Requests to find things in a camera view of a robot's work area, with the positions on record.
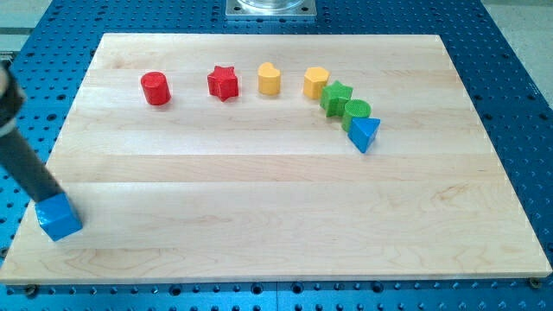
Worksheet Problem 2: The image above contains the green star block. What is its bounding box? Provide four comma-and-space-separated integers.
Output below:
320, 80, 353, 117

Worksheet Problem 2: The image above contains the red star block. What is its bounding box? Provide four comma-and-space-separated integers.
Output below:
207, 66, 239, 102

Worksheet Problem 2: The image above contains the blue cube block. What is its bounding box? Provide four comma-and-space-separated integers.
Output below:
35, 193, 83, 241

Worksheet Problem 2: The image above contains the yellow heart block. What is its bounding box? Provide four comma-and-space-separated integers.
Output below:
257, 62, 282, 96

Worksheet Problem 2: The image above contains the wooden board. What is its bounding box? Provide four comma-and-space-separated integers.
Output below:
1, 33, 551, 284

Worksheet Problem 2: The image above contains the yellow hexagon block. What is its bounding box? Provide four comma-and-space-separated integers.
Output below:
302, 67, 330, 99

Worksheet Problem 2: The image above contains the blue triangle block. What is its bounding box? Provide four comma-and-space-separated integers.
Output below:
348, 117, 381, 154

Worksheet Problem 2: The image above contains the green cylinder block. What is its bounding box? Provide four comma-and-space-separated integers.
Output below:
341, 99, 372, 132

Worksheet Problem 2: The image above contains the red cylinder block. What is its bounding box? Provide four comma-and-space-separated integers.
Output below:
140, 72, 171, 105

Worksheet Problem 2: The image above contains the blue perforated table plate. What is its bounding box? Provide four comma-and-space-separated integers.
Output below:
1, 0, 552, 310

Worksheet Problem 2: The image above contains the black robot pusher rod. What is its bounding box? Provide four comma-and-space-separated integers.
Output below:
1, 64, 63, 202

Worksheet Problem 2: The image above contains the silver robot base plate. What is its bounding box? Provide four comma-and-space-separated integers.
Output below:
225, 0, 317, 20

